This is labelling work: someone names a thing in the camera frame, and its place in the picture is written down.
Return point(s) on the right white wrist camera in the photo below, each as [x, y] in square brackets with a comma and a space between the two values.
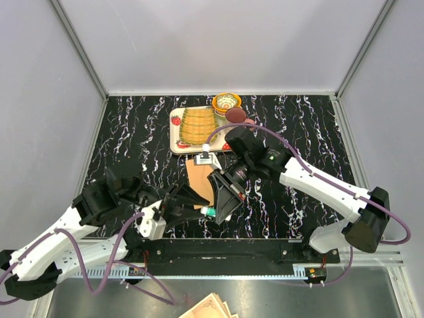
[205, 159]

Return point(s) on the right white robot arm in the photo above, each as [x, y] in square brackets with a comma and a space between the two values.
[365, 213]

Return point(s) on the yellow patterned bowl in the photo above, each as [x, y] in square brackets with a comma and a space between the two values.
[225, 101]

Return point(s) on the slotted cable duct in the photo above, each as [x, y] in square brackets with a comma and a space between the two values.
[226, 270]

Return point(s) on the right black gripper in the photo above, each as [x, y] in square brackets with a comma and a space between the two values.
[227, 197]

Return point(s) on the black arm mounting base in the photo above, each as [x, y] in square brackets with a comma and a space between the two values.
[287, 251]

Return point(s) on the yellow woven bamboo basket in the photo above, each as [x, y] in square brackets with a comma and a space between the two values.
[197, 125]

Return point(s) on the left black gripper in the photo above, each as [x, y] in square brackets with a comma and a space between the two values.
[177, 199]

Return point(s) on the white strawberry tray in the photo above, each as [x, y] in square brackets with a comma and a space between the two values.
[176, 145]

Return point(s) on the stack of spare letters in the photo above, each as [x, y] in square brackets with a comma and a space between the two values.
[212, 306]

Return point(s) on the green white glue stick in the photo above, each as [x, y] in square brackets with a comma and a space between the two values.
[208, 212]

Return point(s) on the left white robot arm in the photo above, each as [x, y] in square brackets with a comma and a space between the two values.
[37, 268]

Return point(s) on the brown paper envelope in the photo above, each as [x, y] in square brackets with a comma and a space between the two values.
[198, 181]

